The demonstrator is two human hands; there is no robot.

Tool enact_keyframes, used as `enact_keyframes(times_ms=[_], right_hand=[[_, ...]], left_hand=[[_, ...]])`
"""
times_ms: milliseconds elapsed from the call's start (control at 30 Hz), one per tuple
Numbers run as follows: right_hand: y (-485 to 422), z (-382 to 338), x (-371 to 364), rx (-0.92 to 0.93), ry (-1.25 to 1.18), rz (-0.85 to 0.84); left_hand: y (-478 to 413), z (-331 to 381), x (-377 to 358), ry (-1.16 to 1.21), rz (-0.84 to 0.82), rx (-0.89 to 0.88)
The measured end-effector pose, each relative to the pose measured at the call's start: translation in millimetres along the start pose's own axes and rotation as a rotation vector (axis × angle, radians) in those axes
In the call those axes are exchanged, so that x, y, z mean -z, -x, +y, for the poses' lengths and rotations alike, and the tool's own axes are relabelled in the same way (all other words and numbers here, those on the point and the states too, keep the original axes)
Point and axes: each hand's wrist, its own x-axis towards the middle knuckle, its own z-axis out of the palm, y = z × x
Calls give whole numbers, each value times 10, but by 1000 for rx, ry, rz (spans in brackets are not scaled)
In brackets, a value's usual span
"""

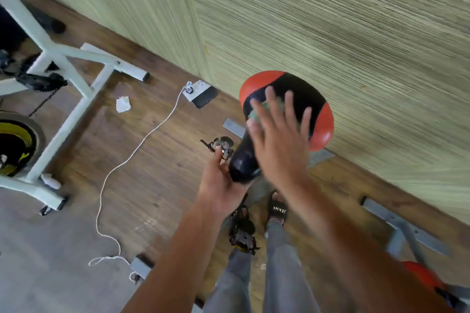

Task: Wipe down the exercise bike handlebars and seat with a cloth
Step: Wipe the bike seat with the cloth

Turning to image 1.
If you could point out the person's left hand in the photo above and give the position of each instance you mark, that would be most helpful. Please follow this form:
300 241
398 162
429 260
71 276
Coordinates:
220 186

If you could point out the person's right hand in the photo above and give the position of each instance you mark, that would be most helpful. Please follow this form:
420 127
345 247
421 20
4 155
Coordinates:
283 148

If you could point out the red and grey spin bike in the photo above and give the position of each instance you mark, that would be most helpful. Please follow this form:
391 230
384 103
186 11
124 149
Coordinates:
400 225
319 122

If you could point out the green checkered cleaning cloth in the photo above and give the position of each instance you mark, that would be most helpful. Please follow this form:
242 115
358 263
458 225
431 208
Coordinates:
252 112

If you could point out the white bike with yellow flywheel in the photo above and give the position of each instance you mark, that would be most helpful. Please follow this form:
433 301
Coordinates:
51 49

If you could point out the person's left forearm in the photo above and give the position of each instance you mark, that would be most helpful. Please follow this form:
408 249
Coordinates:
176 265

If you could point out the person's right forearm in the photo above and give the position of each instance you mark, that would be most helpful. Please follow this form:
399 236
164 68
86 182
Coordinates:
360 250

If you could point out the black sandal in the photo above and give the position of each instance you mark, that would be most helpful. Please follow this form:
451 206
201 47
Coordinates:
277 210
239 215

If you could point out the white power socket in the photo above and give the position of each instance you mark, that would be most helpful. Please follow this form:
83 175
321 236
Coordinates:
192 89

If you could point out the small white paper scrap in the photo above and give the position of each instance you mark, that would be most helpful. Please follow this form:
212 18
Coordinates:
123 104

